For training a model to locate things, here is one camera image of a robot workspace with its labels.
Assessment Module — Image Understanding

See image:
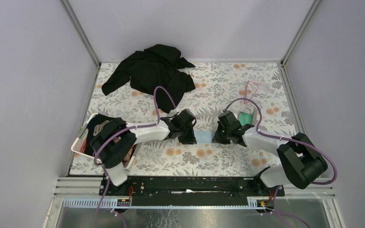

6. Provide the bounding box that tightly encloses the light blue cleaning cloth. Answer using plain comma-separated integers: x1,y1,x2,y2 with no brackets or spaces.
194,130,215,144

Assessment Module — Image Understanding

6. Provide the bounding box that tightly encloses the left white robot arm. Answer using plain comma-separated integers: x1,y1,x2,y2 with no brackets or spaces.
86,109,196,195

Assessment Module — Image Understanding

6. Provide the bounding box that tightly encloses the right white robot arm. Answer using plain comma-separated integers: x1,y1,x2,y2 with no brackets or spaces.
212,111,328,196

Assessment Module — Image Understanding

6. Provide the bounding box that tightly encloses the black garment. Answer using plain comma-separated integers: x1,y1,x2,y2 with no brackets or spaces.
102,44,196,113

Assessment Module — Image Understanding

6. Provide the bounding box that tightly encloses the white basket with clothes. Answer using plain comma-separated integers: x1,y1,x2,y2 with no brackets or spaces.
71,113,137,170

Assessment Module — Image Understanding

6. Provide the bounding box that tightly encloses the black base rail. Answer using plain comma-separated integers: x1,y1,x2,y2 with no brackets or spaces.
99,176,275,207

